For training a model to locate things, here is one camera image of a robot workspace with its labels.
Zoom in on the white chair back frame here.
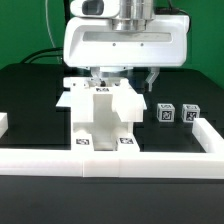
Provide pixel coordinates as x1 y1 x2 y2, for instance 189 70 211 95
63 77 147 123

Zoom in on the thin white cable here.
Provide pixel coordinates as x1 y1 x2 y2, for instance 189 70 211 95
45 0 63 64

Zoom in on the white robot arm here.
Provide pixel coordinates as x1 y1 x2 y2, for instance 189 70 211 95
63 0 190 84

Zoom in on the white marker cube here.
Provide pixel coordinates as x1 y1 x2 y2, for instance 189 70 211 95
157 103 175 122
182 104 200 123

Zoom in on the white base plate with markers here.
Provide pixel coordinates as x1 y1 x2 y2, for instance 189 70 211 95
56 91 147 110

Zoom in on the white chair seat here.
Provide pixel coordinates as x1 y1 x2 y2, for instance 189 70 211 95
71 94 133 151

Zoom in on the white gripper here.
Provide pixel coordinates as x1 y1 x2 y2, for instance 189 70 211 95
63 0 189 91

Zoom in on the white block at left edge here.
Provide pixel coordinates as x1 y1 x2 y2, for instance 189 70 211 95
0 112 8 135

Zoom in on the black cable bundle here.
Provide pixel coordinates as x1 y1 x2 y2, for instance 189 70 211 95
20 0 74 64

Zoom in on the white U-shaped fence frame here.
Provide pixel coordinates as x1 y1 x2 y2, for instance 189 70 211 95
0 118 224 179

